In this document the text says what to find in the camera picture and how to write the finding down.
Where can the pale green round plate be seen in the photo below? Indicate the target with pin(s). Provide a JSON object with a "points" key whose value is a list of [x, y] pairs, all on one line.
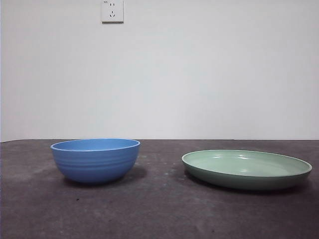
{"points": [[236, 165]]}

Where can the white wall power socket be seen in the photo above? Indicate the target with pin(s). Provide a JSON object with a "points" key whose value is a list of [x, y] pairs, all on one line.
{"points": [[112, 12]]}

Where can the blue ribbed bowl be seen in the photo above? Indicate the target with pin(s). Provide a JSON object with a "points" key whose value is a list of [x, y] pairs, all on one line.
{"points": [[94, 164]]}

